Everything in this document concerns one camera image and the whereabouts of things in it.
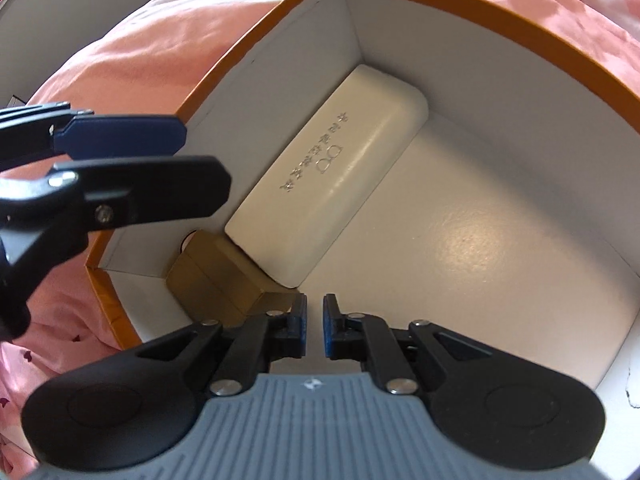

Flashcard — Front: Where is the white glasses case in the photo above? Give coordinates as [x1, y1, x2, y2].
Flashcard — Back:
[224, 64, 430, 290]

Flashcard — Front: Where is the orange cardboard box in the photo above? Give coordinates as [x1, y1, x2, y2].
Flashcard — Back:
[84, 0, 640, 411]

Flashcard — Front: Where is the pink printed blanket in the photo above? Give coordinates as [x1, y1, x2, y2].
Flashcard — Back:
[0, 0, 640, 466]

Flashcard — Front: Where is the small gold box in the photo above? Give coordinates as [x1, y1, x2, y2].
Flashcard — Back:
[165, 230, 296, 331]

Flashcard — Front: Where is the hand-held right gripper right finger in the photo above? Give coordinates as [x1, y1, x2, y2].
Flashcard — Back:
[323, 294, 496, 395]

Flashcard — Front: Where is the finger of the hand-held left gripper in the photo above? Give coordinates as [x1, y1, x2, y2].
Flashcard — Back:
[0, 156, 232, 343]
[0, 102, 188, 171]

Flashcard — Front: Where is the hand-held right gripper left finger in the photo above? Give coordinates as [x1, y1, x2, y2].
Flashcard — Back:
[135, 294, 308, 397]

